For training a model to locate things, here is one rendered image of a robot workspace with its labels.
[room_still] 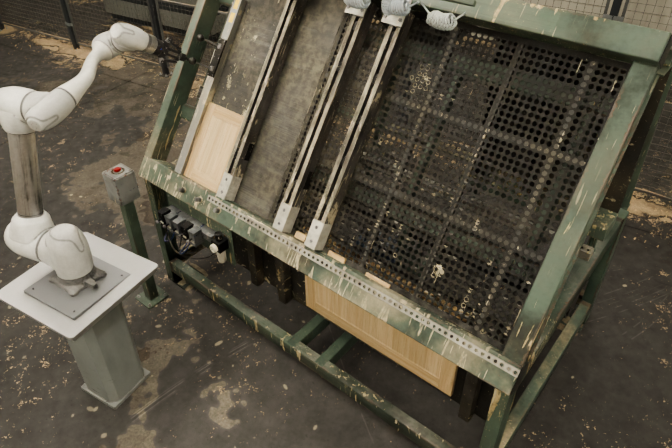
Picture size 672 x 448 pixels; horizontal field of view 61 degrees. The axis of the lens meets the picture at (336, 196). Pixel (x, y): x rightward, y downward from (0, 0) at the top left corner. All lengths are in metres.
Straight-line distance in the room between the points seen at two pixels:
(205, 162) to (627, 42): 1.96
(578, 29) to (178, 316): 2.60
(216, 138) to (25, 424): 1.70
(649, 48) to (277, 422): 2.28
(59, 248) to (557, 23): 2.12
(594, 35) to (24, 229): 2.35
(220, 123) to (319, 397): 1.49
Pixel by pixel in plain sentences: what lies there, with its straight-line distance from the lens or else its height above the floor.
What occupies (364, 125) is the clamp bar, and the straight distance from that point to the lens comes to 2.41.
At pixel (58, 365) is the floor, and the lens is 3.55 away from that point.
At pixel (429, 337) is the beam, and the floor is 0.84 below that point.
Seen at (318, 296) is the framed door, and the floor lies 0.38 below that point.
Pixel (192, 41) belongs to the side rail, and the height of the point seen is 1.45.
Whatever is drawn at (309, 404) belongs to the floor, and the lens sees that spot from 3.08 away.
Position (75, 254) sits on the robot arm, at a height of 0.95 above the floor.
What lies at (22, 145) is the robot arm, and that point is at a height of 1.37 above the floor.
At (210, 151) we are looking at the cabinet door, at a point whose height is 1.03.
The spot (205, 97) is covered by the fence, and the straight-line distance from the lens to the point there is 3.03.
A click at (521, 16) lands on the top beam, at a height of 1.88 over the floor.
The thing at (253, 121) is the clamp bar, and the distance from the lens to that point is 2.75.
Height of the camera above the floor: 2.56
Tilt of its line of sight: 36 degrees down
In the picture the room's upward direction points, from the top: straight up
